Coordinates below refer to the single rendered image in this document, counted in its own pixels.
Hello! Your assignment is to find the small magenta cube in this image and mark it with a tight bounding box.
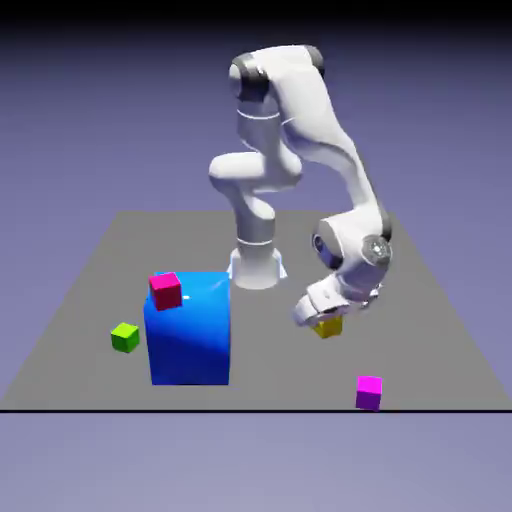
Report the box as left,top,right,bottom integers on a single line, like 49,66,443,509
355,375,384,412

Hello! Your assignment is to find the small red cube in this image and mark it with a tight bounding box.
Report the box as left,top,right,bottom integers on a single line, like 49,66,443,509
148,271,184,312

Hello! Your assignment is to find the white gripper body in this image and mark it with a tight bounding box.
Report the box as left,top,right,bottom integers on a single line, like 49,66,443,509
291,280,352,328

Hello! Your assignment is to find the small green cube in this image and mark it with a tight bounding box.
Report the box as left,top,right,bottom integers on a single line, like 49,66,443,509
110,322,141,354

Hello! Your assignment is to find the small yellow cube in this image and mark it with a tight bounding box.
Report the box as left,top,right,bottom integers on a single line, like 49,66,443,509
311,314,344,340

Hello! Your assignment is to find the large blue box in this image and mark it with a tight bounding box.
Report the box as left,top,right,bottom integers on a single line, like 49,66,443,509
142,271,232,387

